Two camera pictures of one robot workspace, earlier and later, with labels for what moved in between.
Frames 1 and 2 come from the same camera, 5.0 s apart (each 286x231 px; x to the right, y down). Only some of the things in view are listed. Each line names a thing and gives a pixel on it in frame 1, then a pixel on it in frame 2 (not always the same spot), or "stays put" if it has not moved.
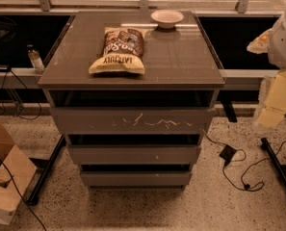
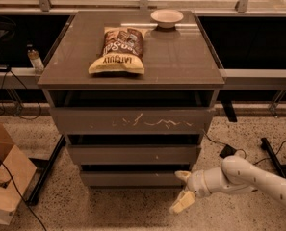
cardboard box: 3,198 stays put
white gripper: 284,45 -> 196,185
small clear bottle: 36,61 stays put
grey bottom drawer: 136,178 stays put
